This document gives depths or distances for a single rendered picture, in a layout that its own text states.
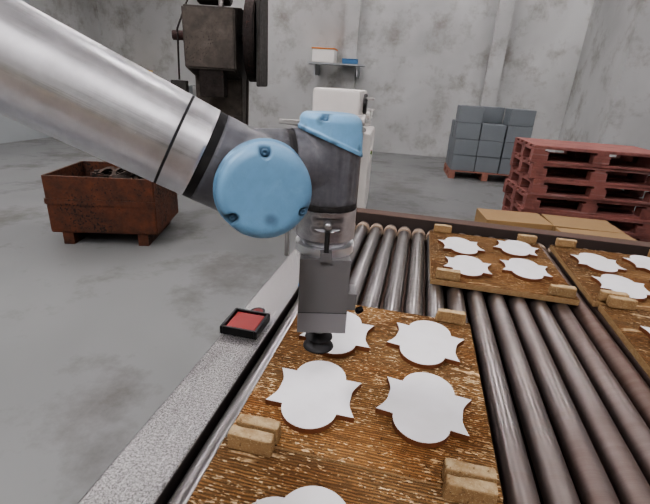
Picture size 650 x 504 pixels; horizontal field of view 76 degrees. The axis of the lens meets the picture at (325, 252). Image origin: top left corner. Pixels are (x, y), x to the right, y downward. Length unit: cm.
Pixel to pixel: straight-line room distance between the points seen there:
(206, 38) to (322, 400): 525
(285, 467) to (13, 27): 50
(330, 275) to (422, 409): 26
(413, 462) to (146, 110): 50
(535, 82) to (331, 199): 1008
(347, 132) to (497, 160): 741
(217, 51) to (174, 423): 518
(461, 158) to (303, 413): 726
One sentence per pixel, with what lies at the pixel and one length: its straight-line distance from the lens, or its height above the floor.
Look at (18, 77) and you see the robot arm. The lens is 34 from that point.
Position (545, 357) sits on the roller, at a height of 92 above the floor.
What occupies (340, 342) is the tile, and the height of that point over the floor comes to 95.
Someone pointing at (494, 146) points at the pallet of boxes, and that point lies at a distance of 779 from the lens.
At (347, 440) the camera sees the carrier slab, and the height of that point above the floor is 94.
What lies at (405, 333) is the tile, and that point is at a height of 95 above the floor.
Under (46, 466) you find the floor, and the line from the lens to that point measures 202.
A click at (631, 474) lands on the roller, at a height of 92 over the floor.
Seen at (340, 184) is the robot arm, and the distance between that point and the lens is 48.
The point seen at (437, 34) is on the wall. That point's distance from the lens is 1024.
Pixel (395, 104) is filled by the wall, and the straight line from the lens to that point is 1017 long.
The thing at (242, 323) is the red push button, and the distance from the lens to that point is 85.
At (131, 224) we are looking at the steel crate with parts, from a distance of 387.
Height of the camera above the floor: 137
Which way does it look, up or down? 22 degrees down
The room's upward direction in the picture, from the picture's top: 4 degrees clockwise
